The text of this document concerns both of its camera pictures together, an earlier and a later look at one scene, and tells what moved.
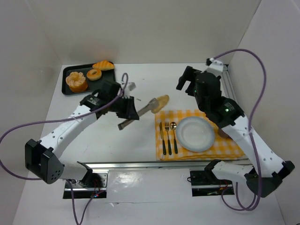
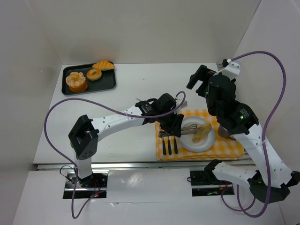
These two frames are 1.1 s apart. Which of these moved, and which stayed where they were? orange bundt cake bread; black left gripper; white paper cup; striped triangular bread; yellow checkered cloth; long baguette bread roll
Moved: black left gripper; long baguette bread roll
Stayed: yellow checkered cloth; white paper cup; orange bundt cake bread; striped triangular bread
